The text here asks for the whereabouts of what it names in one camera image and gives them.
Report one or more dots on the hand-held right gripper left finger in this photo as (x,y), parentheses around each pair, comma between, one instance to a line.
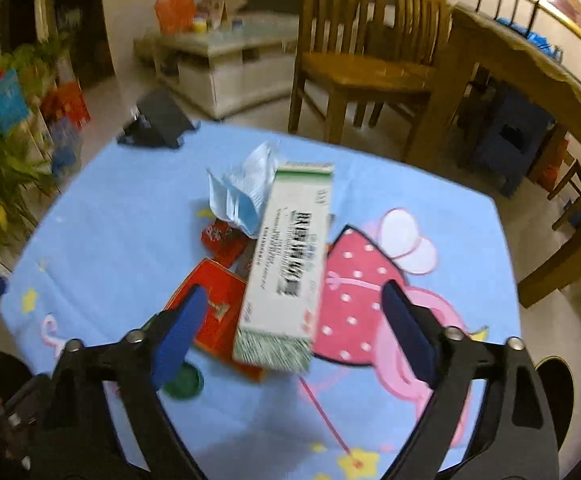
(183,340)

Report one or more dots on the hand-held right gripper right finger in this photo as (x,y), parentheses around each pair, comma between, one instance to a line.
(406,332)

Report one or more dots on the white green medicine box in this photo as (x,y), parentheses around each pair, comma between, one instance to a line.
(280,270)

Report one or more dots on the green bottle cap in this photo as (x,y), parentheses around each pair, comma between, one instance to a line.
(186,384)

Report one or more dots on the red gold-trimmed box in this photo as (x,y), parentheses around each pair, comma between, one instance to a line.
(215,300)

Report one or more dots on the small red packet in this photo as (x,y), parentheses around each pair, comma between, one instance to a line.
(220,241)

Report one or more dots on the green potted plant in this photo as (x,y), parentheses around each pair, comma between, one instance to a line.
(5,175)

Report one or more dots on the blue cartoon printed tablecloth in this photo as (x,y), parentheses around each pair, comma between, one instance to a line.
(120,220)

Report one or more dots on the blue white face mask wrapper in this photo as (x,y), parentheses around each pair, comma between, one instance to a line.
(240,195)

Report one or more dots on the black phone stand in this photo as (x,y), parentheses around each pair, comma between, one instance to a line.
(160,115)

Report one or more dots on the blue plastic stool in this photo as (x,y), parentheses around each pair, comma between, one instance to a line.
(510,130)

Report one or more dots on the white coffee table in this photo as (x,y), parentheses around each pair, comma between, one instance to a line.
(230,75)

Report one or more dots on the wooden dining table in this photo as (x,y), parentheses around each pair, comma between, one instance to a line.
(520,60)

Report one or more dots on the yellow cup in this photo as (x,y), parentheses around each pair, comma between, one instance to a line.
(199,25)

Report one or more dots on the blue cloth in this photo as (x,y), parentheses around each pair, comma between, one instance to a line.
(535,37)

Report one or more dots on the orange plastic bag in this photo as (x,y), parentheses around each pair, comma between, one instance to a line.
(174,10)

